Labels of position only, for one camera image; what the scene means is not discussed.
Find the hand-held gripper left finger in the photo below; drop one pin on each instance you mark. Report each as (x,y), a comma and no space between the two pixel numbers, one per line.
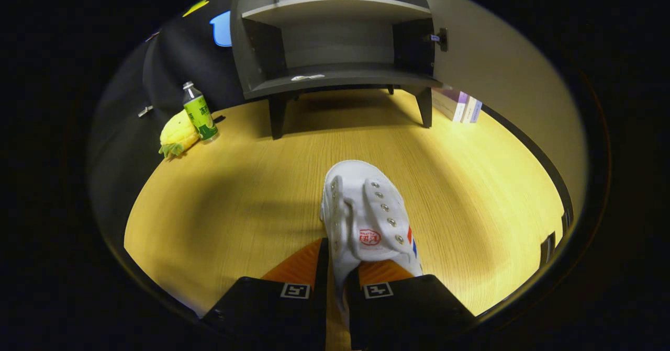
(272,314)

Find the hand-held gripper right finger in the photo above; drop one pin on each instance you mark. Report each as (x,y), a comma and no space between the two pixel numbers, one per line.
(408,314)

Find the white canvas shoe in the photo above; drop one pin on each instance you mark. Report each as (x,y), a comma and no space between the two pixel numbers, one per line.
(361,204)

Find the grey shoe cabinet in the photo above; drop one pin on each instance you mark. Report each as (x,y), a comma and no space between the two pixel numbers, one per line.
(335,42)

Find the yellow pineapple plush toy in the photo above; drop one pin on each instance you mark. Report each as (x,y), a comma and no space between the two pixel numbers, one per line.
(175,134)

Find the green label drink bottle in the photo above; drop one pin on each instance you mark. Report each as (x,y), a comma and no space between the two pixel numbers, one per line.
(200,113)

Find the silver cloth clip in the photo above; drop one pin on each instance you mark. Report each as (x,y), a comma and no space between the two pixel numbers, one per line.
(145,111)

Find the black backdrop cloth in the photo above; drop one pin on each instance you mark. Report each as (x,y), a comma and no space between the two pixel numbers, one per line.
(172,63)

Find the copper cloth clip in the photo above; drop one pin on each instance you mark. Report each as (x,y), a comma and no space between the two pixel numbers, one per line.
(152,36)

